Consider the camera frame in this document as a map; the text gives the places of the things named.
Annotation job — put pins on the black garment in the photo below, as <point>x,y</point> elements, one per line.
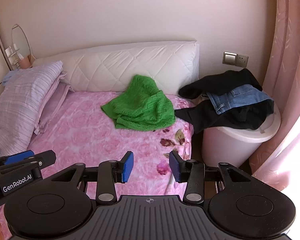
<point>215,117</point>
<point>215,85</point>

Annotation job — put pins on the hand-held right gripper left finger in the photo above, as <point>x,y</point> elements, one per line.
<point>127,166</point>

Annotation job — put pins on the white quilted headboard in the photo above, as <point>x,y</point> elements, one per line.
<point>130,62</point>

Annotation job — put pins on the pink floral blanket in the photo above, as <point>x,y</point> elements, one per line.
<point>77,135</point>

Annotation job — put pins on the white laundry bin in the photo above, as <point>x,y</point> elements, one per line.
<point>222,147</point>

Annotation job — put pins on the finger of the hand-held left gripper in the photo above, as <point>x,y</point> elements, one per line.
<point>46,157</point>
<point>17,156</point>

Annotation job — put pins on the oval mirror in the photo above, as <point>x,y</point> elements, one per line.
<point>20,40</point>

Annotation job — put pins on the striped lilac pillow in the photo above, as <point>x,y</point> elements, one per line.
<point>27,90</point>

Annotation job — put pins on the green knit vest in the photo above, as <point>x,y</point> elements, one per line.
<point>140,105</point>

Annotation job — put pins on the gold wall socket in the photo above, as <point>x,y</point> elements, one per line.
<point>242,60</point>

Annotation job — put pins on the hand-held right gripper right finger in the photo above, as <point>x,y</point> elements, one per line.
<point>176,166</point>

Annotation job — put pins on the pink pillow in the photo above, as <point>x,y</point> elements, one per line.
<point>61,78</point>

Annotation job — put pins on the pink curtain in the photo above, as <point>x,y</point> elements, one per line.
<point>290,55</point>

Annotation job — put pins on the blue jeans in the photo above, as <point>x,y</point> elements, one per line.
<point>240,96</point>

